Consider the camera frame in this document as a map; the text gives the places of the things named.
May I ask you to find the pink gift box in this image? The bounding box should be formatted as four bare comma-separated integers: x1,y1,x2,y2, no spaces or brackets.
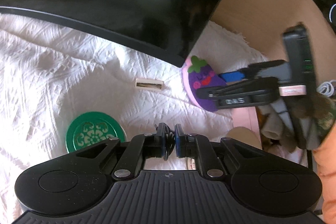
227,107,262,149

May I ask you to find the white power cable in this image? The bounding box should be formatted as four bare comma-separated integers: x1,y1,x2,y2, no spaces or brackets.
316,78,336,97

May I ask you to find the purple eggplant felt plush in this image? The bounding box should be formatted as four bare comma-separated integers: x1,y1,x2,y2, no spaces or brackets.
182,56,227,112

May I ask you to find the black cord charm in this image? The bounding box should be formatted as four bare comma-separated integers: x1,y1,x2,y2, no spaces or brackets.
154,123,175,161

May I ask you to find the white usb adapter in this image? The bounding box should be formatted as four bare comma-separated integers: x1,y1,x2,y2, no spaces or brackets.
135,79,164,92

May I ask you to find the white textured blanket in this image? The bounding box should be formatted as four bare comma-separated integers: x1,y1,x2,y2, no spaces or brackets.
0,12,271,224

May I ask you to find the green round tin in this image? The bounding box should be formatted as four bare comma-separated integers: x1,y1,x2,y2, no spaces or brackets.
66,111,126,153

